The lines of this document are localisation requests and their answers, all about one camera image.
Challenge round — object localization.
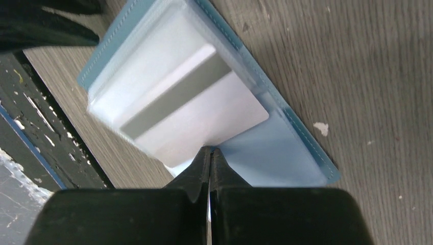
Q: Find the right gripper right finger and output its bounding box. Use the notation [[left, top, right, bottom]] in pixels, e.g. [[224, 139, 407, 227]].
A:
[[210, 149, 373, 244]]

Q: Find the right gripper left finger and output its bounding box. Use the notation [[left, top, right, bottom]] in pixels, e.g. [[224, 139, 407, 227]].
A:
[[25, 146, 211, 244]]

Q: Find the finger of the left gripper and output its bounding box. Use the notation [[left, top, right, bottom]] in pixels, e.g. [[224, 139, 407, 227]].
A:
[[1, 1, 103, 53]]

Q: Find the black and white card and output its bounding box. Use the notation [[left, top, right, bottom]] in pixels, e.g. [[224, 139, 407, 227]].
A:
[[120, 43, 269, 167]]

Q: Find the blue leather card holder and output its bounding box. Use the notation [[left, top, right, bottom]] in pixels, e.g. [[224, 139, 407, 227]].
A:
[[78, 1, 341, 187]]

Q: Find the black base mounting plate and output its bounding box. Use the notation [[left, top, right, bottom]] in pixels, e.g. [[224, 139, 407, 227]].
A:
[[1, 52, 113, 191]]

